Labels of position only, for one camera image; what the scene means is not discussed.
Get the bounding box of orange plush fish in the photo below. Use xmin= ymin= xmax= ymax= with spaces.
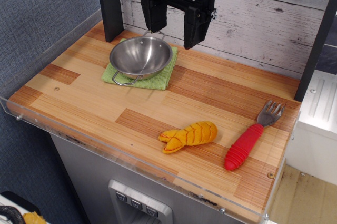
xmin=158 ymin=121 xmax=218 ymax=154

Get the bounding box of steel colander bowl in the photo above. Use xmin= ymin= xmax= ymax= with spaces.
xmin=110 ymin=31 xmax=173 ymax=86

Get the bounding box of green cloth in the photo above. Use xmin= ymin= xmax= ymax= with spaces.
xmin=101 ymin=47 xmax=177 ymax=90

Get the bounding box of grey toy fridge cabinet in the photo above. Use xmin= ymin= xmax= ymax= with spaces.
xmin=52 ymin=135 xmax=239 ymax=223

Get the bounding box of clear acrylic guard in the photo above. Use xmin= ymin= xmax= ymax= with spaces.
xmin=0 ymin=9 xmax=301 ymax=224

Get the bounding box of silver dispenser panel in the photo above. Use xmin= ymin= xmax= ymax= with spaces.
xmin=108 ymin=179 xmax=173 ymax=223

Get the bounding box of yellow object bottom left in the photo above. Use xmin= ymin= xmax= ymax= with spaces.
xmin=23 ymin=212 xmax=47 ymax=224

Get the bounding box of black left post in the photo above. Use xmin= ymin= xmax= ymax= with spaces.
xmin=100 ymin=0 xmax=124 ymax=42

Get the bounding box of black post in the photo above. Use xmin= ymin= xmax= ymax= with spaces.
xmin=100 ymin=0 xmax=124 ymax=42
xmin=294 ymin=0 xmax=336 ymax=102

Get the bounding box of red handled fork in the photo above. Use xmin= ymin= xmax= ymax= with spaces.
xmin=224 ymin=100 xmax=285 ymax=171

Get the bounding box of black right post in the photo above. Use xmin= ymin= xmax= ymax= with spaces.
xmin=294 ymin=0 xmax=336 ymax=102

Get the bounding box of white aluminium frame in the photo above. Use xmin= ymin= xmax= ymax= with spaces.
xmin=285 ymin=70 xmax=336 ymax=184

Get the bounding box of black braided cable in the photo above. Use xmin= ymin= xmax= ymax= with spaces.
xmin=0 ymin=205 xmax=26 ymax=224

